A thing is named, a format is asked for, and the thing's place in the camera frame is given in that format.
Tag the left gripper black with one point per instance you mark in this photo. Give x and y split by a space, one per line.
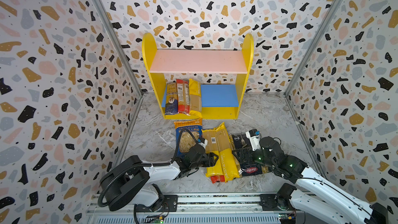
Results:
210 161

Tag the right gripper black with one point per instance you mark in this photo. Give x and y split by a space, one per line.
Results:
246 154

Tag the yellow spaghetti pack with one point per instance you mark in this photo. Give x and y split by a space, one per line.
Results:
195 98
215 173
228 162

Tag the blue yellow pasta bag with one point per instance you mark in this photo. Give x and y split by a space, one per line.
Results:
171 105

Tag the red spaghetti pack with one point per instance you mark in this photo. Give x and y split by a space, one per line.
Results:
183 96

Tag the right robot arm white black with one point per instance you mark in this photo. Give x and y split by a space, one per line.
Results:
306 190

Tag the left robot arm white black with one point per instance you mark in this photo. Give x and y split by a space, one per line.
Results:
133 181

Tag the dark penne pasta bag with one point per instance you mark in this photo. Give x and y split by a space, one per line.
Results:
240 141

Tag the yellow shelf pink blue boards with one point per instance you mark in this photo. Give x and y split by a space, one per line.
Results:
219 101

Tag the yellow spaghetti pack bottom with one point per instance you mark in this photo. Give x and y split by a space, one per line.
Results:
215 173

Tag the blue orange orecchiette bag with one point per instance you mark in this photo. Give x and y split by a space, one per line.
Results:
187 134

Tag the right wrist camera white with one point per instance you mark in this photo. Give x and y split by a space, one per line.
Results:
254 137

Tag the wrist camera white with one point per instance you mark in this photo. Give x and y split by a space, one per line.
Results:
203 142
254 137

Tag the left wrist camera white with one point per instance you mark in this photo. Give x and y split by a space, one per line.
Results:
203 142

